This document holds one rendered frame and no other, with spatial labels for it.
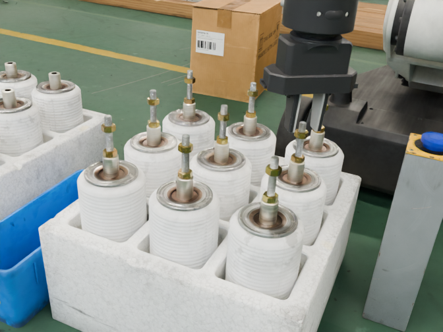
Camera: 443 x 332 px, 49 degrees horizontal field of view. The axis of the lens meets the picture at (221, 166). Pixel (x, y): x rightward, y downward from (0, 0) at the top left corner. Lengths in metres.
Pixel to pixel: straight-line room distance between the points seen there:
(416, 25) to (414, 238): 0.37
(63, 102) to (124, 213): 0.38
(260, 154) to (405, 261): 0.28
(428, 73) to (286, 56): 0.66
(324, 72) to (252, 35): 0.99
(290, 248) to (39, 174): 0.53
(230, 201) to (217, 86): 1.00
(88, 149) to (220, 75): 0.75
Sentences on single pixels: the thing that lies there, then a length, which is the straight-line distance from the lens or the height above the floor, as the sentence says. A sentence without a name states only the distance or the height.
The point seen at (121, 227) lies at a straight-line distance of 0.70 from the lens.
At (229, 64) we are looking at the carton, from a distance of 1.65.
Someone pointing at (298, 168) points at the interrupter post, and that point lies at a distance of 0.69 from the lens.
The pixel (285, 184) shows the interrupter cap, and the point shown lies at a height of 0.25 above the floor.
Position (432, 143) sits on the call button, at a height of 0.33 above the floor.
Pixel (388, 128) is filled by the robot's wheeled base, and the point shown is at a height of 0.19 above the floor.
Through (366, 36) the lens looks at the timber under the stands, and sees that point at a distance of 2.57.
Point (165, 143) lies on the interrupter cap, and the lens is 0.78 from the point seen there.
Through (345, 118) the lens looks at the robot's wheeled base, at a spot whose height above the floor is 0.19.
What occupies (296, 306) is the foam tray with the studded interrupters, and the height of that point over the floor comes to 0.18.
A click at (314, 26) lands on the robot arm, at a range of 0.59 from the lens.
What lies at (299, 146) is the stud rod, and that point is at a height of 0.31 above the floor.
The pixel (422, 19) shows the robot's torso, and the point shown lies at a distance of 0.92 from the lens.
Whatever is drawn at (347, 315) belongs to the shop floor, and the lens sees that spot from 0.87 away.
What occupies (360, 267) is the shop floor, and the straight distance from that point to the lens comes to 0.98.
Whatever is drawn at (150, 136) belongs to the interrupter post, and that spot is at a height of 0.27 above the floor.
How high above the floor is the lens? 0.60
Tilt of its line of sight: 29 degrees down
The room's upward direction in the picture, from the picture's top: 3 degrees clockwise
